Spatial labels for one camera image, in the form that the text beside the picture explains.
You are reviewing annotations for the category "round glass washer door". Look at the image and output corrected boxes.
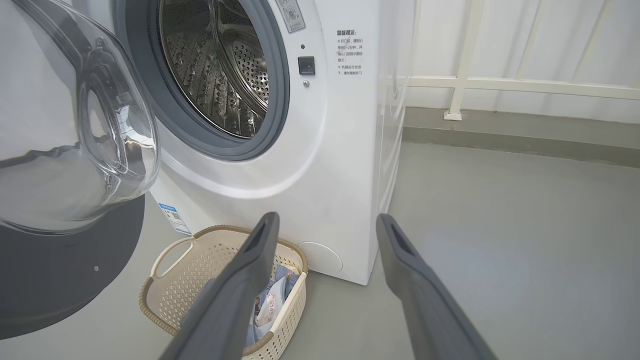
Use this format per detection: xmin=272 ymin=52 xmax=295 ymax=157
xmin=0 ymin=0 xmax=161 ymax=341

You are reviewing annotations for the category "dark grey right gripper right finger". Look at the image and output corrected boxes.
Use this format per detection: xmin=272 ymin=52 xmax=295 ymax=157
xmin=376 ymin=213 xmax=498 ymax=360

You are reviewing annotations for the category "white window railing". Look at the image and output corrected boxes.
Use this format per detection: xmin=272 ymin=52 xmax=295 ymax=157
xmin=395 ymin=0 xmax=640 ymax=122

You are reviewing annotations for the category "white front-load washing machine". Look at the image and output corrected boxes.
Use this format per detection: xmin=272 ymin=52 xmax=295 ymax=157
xmin=70 ymin=0 xmax=416 ymax=287

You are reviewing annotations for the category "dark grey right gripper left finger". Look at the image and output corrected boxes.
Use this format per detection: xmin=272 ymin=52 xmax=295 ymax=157
xmin=159 ymin=211 xmax=281 ymax=360

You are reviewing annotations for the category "blue energy label sticker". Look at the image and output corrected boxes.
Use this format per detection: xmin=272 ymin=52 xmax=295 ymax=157
xmin=158 ymin=202 xmax=193 ymax=236

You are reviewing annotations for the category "cream perforated laundry basket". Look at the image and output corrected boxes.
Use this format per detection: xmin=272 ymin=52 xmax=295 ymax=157
xmin=139 ymin=225 xmax=309 ymax=360

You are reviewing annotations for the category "blue garment with white panel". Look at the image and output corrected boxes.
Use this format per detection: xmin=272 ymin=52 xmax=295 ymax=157
xmin=245 ymin=289 xmax=288 ymax=348

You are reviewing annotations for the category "grey warning sticker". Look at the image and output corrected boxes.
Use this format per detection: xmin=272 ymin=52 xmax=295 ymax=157
xmin=276 ymin=0 xmax=306 ymax=34

